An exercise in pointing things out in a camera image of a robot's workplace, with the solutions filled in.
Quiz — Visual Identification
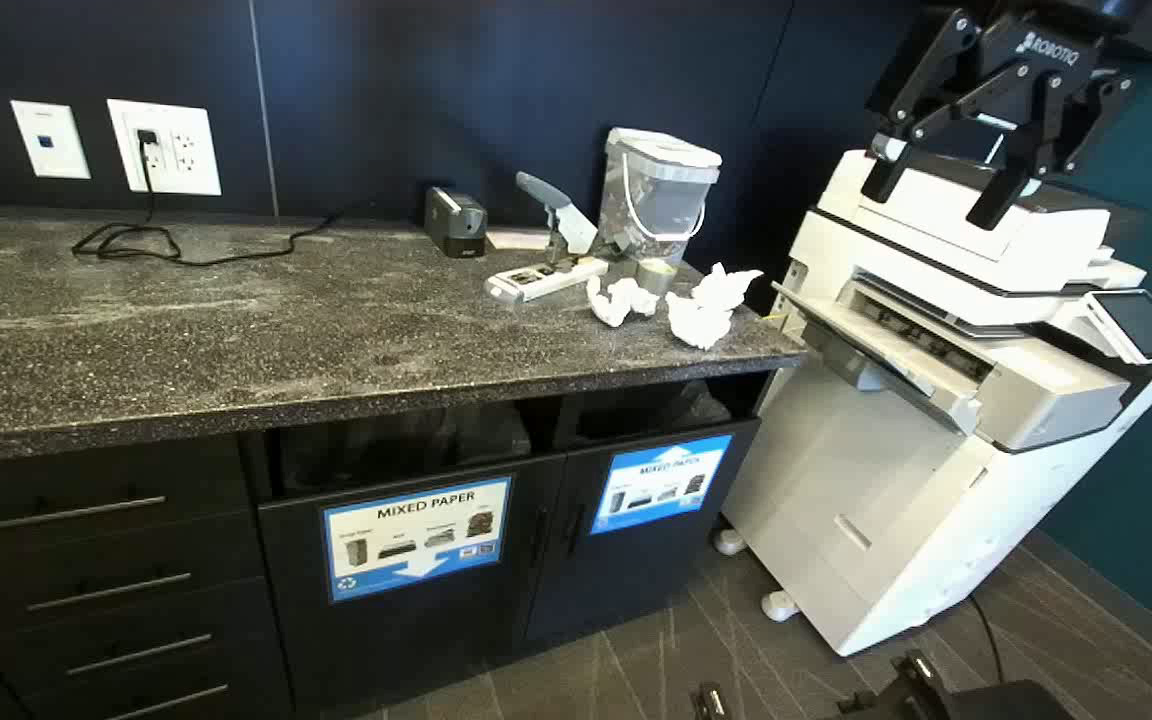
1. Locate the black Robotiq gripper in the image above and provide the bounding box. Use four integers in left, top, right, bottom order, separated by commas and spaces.
861, 0, 1139, 233

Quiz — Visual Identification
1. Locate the white paper ball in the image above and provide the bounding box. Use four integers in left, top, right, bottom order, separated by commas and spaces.
583, 267, 668, 334
692, 260, 769, 317
663, 286, 744, 354

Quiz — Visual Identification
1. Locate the black bin door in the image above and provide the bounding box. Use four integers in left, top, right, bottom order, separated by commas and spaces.
527, 419, 758, 653
255, 453, 561, 718

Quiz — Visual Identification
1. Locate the printer touchscreen panel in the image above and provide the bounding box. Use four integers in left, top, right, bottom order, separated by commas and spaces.
1087, 287, 1152, 374

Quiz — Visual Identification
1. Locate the clear tape roll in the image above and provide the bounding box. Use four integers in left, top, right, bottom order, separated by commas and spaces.
634, 256, 679, 302

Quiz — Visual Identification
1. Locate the large white office printer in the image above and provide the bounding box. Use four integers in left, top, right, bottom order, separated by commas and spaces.
712, 144, 1152, 660

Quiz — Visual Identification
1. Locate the blue mixed paper label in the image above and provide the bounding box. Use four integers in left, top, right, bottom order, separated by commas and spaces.
320, 474, 516, 608
588, 432, 735, 542

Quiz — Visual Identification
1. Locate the black floor device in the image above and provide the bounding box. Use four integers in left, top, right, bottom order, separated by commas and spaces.
839, 647, 1075, 720

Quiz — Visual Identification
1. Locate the black cabinet with drawers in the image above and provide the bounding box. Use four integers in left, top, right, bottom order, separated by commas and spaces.
0, 374, 771, 720

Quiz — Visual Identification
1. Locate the black floor cable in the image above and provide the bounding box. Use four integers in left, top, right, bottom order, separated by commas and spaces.
968, 593, 1008, 689

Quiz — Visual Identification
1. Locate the black bar door handle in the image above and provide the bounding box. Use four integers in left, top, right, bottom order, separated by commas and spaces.
522, 503, 558, 573
561, 496, 594, 560

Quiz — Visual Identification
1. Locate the white wall outlet plate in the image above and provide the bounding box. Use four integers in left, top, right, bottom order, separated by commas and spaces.
104, 97, 225, 201

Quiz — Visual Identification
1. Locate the black power cable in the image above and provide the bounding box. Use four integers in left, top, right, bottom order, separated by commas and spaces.
70, 129, 341, 271

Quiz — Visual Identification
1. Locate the small white wall plate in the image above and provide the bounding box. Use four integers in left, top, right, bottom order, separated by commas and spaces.
7, 97, 95, 186

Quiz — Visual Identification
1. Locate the silver drawer handle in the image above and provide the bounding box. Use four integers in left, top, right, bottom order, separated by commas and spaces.
26, 569, 195, 616
0, 494, 170, 537
65, 630, 216, 679
104, 679, 231, 720

